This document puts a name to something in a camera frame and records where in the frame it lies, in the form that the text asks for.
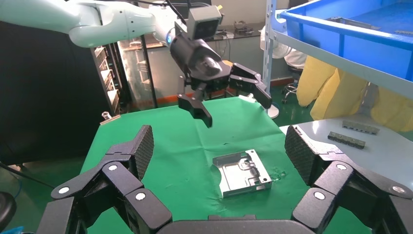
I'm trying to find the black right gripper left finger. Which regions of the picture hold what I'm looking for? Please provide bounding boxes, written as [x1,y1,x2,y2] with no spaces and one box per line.
[35,124,173,234]

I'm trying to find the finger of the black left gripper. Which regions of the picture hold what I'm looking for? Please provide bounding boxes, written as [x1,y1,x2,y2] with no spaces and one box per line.
[228,62,273,110]
[177,76,214,129]

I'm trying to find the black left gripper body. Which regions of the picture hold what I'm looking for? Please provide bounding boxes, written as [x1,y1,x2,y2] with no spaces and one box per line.
[170,35,233,93]

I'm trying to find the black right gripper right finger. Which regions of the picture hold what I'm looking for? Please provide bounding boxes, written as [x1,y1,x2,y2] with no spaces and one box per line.
[284,125,413,234]

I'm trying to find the stamped sheet metal chassis part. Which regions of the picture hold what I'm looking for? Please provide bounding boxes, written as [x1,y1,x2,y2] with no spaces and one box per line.
[326,16,381,31]
[212,149,273,198]

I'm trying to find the office chair wheeled base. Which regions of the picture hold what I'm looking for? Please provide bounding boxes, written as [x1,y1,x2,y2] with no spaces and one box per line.
[281,66,304,105]

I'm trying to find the green table cloth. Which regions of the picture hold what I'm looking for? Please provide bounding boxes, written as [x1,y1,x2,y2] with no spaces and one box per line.
[79,96,372,234]

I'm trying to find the grey notched metal strip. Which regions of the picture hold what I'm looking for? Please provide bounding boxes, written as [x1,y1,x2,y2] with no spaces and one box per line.
[327,131,366,150]
[342,120,380,136]

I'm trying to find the yellow plastic bag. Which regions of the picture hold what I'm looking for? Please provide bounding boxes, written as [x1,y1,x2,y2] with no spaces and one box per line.
[296,55,340,108]

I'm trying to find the yellow cloth cover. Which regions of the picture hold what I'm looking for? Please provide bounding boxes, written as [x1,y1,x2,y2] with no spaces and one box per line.
[310,66,413,133]

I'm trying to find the black storage rack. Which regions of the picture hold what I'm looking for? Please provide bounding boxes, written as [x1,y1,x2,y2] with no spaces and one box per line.
[90,45,130,114]

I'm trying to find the blue plastic bin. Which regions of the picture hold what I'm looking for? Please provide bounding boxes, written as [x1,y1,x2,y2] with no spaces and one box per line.
[280,0,413,81]

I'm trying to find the black round object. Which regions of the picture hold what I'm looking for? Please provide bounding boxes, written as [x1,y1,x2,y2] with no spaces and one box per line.
[0,191,18,232]

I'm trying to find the perforated grey steel shelf post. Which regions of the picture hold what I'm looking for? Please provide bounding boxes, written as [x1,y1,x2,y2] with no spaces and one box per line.
[263,0,278,111]

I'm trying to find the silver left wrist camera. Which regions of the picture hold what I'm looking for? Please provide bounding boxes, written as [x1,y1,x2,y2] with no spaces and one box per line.
[186,4,224,41]

